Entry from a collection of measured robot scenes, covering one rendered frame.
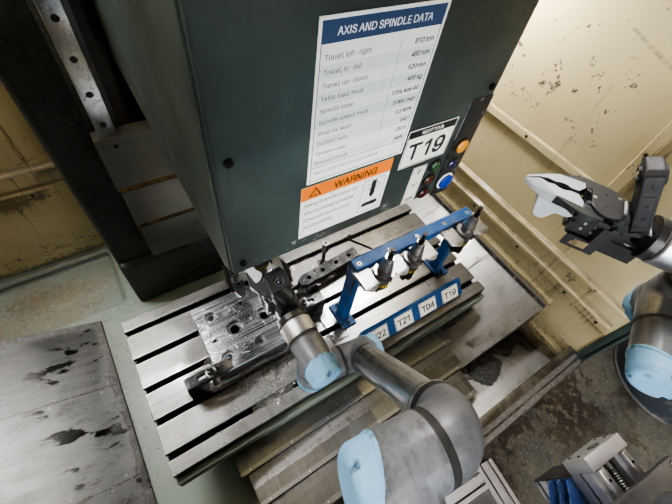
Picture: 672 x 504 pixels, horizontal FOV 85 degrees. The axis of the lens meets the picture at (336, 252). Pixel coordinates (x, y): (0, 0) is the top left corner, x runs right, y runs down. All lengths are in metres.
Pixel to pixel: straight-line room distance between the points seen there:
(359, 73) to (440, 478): 0.50
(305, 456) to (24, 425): 0.86
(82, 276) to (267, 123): 1.63
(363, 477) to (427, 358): 1.03
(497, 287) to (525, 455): 1.06
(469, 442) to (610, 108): 1.02
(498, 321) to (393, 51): 1.35
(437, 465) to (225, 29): 0.54
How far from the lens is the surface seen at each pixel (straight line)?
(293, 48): 0.37
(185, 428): 1.22
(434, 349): 1.53
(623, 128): 1.33
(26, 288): 2.02
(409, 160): 0.60
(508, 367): 1.74
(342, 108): 0.44
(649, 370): 0.71
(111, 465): 1.51
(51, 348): 1.68
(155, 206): 1.31
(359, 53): 0.42
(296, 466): 1.35
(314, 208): 0.53
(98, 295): 1.87
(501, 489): 2.07
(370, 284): 1.01
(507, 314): 1.67
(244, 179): 0.43
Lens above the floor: 2.06
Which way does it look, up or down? 54 degrees down
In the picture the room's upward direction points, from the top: 12 degrees clockwise
